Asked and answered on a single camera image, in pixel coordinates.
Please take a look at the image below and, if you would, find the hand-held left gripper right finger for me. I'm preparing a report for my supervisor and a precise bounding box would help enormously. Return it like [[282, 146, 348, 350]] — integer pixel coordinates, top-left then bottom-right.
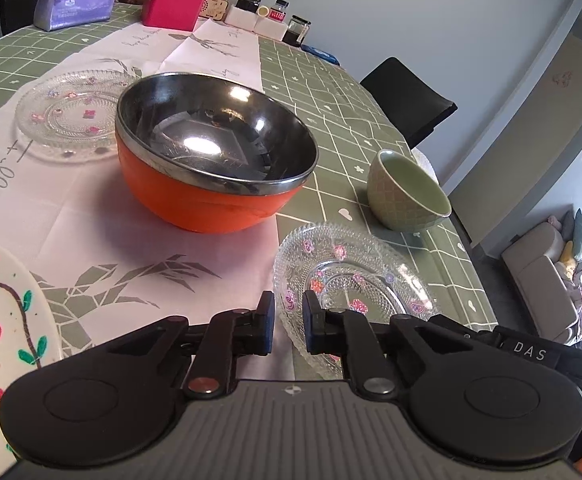
[[302, 290, 490, 402]]

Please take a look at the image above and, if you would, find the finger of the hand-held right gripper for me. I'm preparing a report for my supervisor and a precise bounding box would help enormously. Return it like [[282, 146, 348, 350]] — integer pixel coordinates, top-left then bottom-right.
[[428, 312, 509, 346]]

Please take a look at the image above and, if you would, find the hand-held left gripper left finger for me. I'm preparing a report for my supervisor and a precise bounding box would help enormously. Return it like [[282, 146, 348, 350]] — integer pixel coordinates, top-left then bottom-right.
[[93, 290, 277, 402]]

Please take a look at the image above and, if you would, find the floral glass plate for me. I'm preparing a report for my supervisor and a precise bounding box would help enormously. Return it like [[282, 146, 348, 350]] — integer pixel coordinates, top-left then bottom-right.
[[14, 70, 139, 163], [272, 221, 442, 382]]

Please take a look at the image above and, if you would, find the orange steel bowl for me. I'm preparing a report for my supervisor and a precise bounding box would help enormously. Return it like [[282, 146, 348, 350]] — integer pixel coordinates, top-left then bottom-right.
[[115, 72, 320, 235]]

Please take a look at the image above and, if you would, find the green ceramic bowl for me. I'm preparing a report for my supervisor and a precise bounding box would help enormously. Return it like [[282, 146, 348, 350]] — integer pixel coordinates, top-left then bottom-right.
[[367, 149, 453, 233]]

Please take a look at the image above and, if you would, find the beige sofa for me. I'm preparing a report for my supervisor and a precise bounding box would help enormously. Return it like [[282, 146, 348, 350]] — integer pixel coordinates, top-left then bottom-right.
[[501, 207, 582, 346]]

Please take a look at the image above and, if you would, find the teal cushion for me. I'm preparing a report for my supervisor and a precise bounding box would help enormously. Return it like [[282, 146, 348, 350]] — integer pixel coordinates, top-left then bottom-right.
[[571, 208, 582, 261]]

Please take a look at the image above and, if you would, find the white fluffy towel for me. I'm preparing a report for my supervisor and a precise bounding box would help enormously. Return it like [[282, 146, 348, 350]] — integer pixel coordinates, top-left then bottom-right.
[[413, 149, 440, 186]]

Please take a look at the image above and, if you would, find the beige door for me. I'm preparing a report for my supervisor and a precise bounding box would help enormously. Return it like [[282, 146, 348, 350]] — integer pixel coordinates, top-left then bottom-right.
[[451, 35, 582, 241]]

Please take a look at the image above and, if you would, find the pink table runner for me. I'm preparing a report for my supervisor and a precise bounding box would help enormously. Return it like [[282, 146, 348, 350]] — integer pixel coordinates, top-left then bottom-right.
[[0, 17, 297, 386]]

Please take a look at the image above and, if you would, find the green checkered tablecloth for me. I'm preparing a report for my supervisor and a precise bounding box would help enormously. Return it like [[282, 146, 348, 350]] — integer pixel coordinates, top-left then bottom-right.
[[0, 0, 497, 391]]

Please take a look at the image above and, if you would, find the blue packet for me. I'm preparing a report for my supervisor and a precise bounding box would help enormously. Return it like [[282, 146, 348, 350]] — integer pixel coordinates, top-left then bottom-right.
[[301, 45, 340, 67]]

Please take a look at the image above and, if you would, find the dark glass jar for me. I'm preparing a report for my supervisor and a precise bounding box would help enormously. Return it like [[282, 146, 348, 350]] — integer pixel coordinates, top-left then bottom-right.
[[283, 15, 312, 47]]

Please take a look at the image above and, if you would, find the white box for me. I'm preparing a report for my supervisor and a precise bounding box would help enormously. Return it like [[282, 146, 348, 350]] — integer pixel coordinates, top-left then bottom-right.
[[225, 5, 259, 28], [256, 15, 288, 39]]

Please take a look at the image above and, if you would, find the beige dotted box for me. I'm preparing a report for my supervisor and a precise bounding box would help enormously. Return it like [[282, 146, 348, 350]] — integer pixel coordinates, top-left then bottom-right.
[[201, 0, 229, 22]]

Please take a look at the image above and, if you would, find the pink box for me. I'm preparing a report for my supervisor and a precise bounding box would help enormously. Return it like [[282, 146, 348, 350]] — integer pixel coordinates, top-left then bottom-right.
[[142, 0, 211, 32]]

